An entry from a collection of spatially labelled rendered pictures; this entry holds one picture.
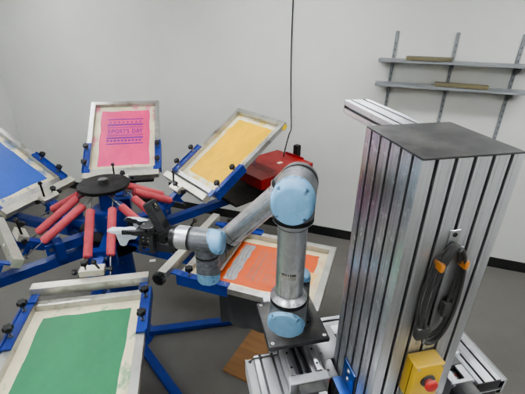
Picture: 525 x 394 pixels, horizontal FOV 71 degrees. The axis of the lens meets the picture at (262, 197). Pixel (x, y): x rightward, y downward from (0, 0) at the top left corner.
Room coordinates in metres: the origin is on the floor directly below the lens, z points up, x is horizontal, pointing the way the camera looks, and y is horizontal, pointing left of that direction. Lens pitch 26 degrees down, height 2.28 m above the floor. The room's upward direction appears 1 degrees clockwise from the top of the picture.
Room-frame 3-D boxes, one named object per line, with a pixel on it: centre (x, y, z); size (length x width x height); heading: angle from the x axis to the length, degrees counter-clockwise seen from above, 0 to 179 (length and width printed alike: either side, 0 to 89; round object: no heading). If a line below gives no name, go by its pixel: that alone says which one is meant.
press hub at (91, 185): (2.10, 1.00, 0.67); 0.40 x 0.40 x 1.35
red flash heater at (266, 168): (3.04, -0.07, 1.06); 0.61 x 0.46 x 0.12; 131
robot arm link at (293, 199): (0.90, -0.09, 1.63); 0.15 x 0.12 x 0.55; 169
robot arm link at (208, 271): (0.97, 0.17, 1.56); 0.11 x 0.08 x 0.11; 169
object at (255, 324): (1.57, 0.00, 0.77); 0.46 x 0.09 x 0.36; 71
